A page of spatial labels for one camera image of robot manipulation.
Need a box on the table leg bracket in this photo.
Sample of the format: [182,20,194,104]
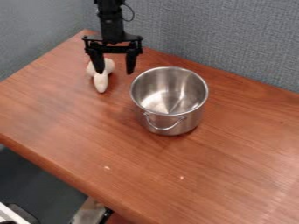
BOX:
[69,197,113,224]

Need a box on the white toy mushroom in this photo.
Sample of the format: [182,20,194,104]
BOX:
[85,58,114,93]

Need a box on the stainless steel pot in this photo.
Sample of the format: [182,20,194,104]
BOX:
[129,66,209,136]

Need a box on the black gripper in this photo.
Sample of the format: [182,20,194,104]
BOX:
[82,0,142,74]

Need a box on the white and black floor object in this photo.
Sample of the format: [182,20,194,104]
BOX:
[0,202,39,224]

